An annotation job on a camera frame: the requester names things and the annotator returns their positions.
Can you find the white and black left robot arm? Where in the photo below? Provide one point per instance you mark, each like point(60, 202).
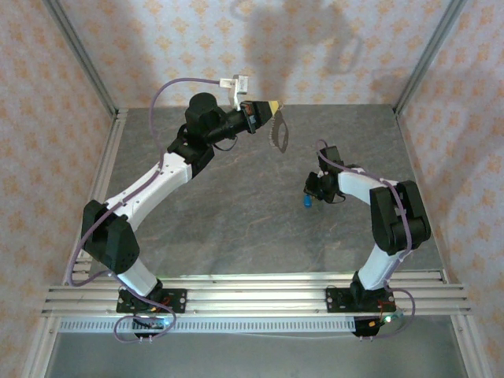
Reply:
point(157, 181)

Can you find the metal carabiner keyring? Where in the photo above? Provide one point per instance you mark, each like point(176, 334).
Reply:
point(271, 132)

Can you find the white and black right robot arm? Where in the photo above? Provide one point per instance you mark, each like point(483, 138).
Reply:
point(358, 185)

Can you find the aluminium side rail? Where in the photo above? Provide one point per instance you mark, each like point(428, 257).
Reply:
point(116, 134)

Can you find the grey metal lower shelf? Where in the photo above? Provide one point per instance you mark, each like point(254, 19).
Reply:
point(256, 358)

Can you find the aluminium base frame rails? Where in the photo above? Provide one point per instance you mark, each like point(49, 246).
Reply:
point(256, 299)

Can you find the key with blue cap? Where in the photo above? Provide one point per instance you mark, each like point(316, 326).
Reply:
point(307, 201)

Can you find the aluminium frame leg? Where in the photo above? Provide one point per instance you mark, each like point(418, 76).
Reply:
point(39, 346)
point(466, 346)

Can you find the aluminium corner post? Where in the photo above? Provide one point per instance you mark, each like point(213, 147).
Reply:
point(427, 59)
point(84, 59)

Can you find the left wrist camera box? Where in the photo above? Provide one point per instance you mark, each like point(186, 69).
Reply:
point(241, 84)

